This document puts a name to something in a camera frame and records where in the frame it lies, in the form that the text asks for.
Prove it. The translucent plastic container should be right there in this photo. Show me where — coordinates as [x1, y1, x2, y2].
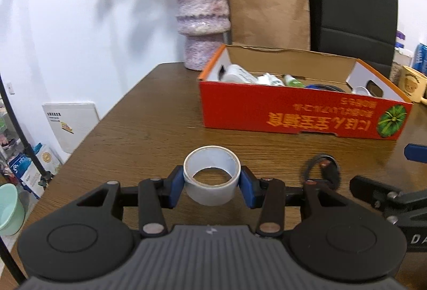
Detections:
[223, 65, 258, 84]

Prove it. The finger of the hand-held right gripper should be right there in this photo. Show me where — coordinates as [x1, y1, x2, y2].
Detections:
[349, 175, 427, 221]
[404, 143, 427, 163]

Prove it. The braided charging cable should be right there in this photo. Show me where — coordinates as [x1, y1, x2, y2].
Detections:
[306, 84, 348, 92]

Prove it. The white plastic bottle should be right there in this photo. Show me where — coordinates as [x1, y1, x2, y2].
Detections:
[256, 73, 285, 87]

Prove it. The black light stand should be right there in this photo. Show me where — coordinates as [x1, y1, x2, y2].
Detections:
[0, 73, 54, 290]

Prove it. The white packet gold seal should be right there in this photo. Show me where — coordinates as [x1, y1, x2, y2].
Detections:
[25, 143, 63, 199]

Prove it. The blue drink can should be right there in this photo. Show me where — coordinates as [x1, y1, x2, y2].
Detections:
[413, 42, 427, 74]

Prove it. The white flat board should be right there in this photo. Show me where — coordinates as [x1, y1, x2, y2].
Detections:
[42, 102, 100, 154]

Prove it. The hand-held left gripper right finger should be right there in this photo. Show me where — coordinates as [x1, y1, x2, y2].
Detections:
[239, 165, 355, 238]

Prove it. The green spray bottle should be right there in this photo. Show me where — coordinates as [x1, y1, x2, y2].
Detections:
[283, 74, 306, 88]

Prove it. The clear oat container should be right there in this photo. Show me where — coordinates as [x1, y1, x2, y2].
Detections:
[390, 46, 414, 84]

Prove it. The yellow bear mug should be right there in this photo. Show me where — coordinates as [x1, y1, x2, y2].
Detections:
[398, 65, 427, 106]

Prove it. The red cardboard box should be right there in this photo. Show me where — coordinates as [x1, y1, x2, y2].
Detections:
[197, 44, 414, 141]

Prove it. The white tape roll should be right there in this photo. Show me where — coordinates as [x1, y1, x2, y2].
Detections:
[183, 145, 242, 206]

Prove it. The metal wire rack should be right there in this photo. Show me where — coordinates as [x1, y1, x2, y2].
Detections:
[0, 106, 21, 177]

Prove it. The pink mottled vase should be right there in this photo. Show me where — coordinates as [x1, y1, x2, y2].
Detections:
[174, 0, 232, 71]

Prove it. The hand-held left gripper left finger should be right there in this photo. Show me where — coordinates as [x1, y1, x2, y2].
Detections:
[75, 165, 185, 238]

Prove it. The mint green bucket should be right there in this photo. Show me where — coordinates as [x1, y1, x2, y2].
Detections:
[0, 183, 26, 237]

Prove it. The black paper bag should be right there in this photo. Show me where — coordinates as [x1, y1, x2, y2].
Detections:
[308, 0, 400, 78]

